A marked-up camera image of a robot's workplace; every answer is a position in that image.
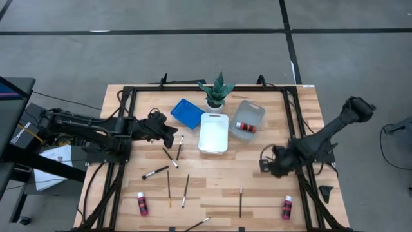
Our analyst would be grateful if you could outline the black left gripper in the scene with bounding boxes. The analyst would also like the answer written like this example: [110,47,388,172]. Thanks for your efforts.
[131,111,179,150]

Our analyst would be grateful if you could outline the short black silver-ferrule paintbrush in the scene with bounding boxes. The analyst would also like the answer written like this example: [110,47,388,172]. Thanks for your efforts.
[176,135,185,162]

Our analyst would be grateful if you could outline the paintbrush pair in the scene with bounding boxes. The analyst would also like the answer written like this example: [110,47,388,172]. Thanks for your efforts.
[162,147,180,169]

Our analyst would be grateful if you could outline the blue plastic basket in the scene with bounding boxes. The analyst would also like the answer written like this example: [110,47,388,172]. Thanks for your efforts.
[169,97,206,130]

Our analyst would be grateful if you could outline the wide black paintbrush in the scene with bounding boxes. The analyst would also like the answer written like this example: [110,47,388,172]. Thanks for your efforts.
[141,165,170,181]

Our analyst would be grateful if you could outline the white plastic bin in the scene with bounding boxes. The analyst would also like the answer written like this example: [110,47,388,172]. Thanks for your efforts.
[197,112,230,155]

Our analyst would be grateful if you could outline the pink paint bottle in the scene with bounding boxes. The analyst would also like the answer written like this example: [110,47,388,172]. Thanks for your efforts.
[136,191,149,217]
[281,195,294,221]

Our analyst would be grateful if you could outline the wooden paintbrush vertical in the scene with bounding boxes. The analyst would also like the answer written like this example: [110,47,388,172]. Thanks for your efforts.
[166,170,172,208]

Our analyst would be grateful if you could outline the grey plastic bin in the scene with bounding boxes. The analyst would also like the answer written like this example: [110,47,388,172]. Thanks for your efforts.
[228,99,267,143]

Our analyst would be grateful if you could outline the orange paint bottle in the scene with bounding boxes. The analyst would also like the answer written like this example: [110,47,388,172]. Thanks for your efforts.
[235,121,258,134]

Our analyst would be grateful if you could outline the potted snake plant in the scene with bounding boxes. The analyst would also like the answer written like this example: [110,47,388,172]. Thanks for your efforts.
[197,71,236,114]

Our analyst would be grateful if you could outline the white paper sheets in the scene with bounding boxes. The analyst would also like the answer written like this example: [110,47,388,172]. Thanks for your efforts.
[33,144,74,191]

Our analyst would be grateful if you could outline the grey equipment base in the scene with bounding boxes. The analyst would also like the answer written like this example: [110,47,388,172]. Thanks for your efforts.
[383,115,412,136]

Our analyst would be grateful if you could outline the black computer case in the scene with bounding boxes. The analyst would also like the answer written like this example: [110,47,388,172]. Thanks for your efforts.
[9,102,52,151]

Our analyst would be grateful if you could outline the black monitor stand cart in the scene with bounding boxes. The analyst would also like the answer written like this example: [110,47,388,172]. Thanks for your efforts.
[0,75,87,224]

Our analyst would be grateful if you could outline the black metal table frame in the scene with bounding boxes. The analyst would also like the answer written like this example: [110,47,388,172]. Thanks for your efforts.
[74,73,352,232]

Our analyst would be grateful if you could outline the black plastic bracket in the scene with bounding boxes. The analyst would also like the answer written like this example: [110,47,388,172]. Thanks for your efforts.
[319,185,335,204]

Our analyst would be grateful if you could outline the black floor cable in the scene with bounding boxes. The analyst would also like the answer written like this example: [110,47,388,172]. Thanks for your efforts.
[379,123,412,171]
[32,90,102,111]

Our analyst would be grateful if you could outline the thick black cable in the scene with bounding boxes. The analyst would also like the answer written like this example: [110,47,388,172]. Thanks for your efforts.
[82,162,107,226]

